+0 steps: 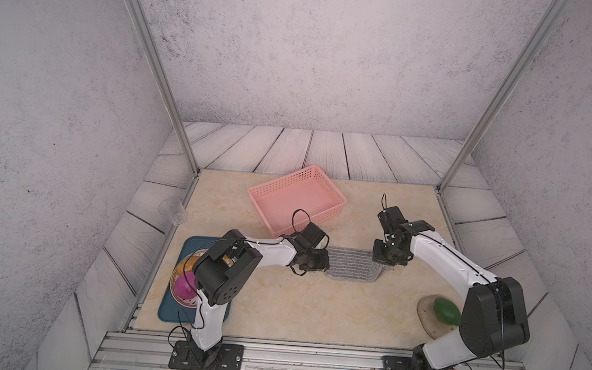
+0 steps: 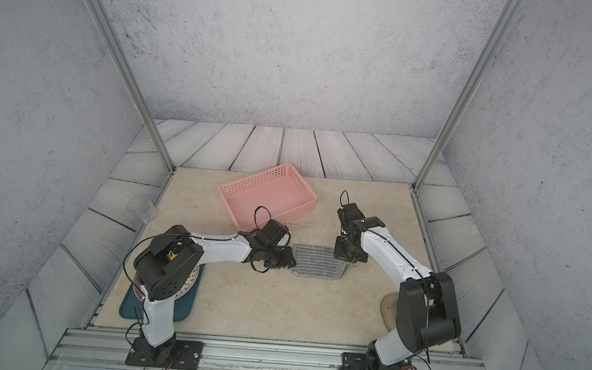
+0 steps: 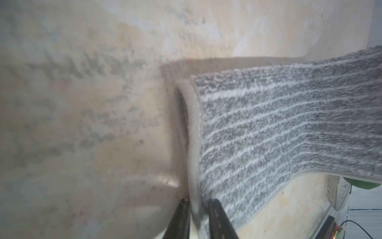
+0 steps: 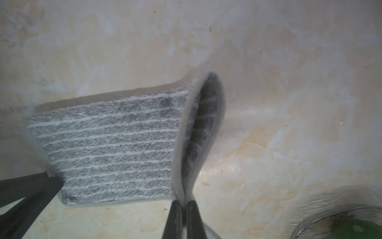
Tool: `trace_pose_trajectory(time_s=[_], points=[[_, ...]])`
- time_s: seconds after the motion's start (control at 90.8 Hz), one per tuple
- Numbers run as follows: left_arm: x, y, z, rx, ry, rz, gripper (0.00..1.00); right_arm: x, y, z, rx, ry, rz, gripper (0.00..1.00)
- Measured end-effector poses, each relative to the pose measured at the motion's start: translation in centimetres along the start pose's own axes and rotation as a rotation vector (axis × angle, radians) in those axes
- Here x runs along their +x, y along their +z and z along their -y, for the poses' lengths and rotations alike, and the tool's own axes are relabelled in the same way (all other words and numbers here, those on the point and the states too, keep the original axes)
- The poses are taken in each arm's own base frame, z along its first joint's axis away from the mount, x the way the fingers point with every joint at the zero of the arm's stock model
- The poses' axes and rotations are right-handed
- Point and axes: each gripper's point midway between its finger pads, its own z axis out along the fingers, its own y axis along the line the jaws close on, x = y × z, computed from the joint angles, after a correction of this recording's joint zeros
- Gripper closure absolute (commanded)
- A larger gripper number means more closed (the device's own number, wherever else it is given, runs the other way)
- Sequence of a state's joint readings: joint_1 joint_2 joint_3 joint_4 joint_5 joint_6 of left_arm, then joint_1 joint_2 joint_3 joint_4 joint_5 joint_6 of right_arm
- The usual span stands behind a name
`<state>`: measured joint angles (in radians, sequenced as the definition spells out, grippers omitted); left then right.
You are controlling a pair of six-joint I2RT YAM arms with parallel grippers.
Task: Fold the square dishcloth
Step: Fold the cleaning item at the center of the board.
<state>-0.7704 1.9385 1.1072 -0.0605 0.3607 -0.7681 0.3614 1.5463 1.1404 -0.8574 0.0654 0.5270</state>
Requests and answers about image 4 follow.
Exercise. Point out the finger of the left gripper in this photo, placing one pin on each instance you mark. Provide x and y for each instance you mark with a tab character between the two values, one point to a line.
32	201
24	185

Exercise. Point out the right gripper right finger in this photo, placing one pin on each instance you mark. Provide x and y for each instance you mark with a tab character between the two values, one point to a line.
194	223

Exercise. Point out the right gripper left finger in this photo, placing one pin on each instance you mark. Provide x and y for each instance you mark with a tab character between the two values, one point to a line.
174	225

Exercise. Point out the grey striped square dishcloth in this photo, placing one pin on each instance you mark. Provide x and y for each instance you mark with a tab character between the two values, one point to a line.
131	146

